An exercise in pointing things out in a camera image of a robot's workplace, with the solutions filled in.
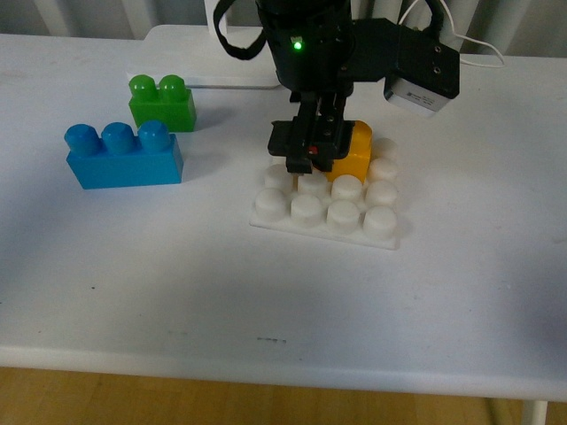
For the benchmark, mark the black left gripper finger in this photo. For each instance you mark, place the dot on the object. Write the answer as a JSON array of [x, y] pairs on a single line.
[[332, 135]]

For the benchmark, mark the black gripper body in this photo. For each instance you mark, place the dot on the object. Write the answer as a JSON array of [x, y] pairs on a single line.
[[309, 42]]

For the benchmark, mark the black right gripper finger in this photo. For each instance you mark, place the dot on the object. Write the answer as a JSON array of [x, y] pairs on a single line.
[[291, 139]]

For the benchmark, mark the yellow two-stud block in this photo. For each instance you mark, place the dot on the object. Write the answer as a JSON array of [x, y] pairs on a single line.
[[356, 163]]

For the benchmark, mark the green two-stud block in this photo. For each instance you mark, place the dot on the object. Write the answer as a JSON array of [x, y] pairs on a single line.
[[168, 101]]

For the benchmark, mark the blue three-stud block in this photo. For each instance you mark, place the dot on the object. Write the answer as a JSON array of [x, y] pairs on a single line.
[[121, 157]]

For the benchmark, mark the white lamp stand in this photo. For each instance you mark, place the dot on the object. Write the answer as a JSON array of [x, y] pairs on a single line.
[[195, 54]]

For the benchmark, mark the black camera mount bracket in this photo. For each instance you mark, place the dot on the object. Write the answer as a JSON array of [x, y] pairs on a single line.
[[382, 49]]

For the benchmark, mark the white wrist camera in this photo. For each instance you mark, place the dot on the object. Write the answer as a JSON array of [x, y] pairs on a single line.
[[414, 98]]

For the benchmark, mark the white studded base plate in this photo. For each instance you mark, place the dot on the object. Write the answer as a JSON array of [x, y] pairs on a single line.
[[344, 210]]

